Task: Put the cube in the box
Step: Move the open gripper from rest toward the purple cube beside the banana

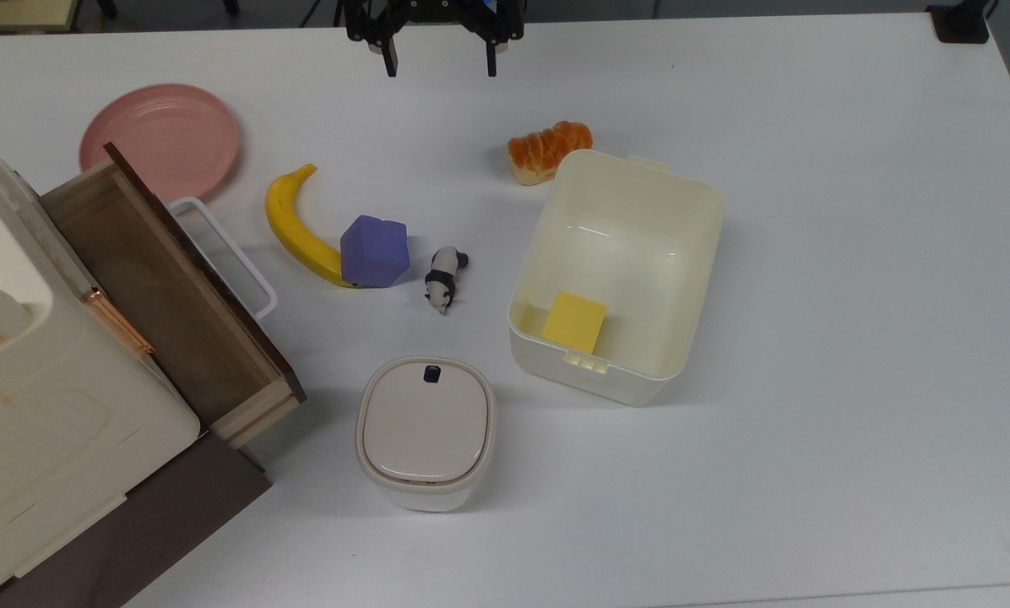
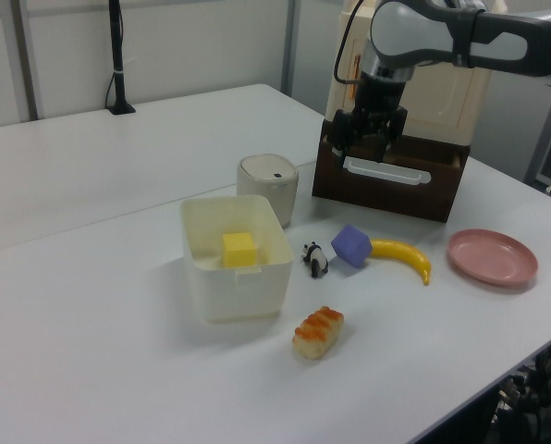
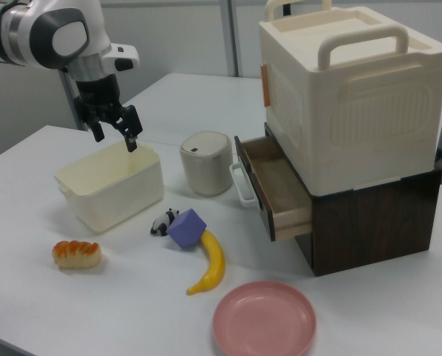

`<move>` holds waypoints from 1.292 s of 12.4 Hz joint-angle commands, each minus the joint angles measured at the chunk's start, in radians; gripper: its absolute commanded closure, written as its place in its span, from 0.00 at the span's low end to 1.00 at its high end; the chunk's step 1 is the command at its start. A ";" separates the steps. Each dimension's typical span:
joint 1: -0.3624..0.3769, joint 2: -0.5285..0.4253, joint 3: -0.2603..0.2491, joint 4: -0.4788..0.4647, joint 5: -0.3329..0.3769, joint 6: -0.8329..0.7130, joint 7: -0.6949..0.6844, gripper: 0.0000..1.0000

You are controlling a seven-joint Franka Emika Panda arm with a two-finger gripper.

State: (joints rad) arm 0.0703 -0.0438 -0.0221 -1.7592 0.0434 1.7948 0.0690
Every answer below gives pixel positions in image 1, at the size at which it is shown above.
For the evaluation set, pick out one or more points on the purple cube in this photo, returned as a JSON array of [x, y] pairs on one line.
[[375, 252]]

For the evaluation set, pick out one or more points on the yellow toy banana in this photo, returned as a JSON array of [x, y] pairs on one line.
[[290, 224]]

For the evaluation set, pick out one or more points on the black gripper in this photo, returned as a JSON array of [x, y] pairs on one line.
[[437, 7]]

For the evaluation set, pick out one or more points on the cream plastic storage cabinet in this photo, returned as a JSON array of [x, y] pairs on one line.
[[40, 422]]

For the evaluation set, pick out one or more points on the yellow wooden table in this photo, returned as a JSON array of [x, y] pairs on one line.
[[15, 13]]

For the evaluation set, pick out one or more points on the cream plastic open box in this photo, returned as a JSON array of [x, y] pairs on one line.
[[640, 236]]

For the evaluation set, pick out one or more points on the yellow cube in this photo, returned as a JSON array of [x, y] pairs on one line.
[[574, 322]]

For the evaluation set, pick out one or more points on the pink plate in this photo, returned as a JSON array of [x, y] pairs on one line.
[[163, 135]]

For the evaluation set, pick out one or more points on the dark brown cabinet base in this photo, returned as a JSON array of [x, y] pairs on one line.
[[150, 523]]

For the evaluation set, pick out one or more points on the brown wooden drawer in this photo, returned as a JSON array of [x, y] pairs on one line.
[[167, 295]]

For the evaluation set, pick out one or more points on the toy panda figure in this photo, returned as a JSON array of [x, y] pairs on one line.
[[444, 279]]

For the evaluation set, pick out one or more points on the toy bread loaf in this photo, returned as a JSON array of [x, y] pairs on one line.
[[547, 150]]

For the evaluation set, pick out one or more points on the black clamp base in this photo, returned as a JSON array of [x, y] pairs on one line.
[[959, 24]]

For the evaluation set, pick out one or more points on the cream lidded canister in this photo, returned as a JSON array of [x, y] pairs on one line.
[[425, 431]]

